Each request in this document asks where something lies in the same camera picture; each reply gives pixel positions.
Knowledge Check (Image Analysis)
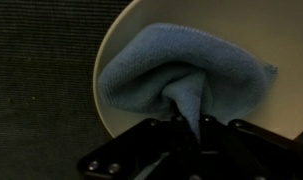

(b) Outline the blue microfibre towel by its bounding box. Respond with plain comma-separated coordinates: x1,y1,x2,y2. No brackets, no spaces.
97,22,279,144

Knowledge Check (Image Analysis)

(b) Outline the large white plate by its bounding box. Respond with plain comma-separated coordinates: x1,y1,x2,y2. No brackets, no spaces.
92,0,303,141

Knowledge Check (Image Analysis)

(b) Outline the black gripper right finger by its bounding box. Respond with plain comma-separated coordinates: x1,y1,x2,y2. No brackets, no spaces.
199,115,303,180

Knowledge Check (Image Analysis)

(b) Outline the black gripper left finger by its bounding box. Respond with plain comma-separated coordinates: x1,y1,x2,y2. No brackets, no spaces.
77,114,199,180

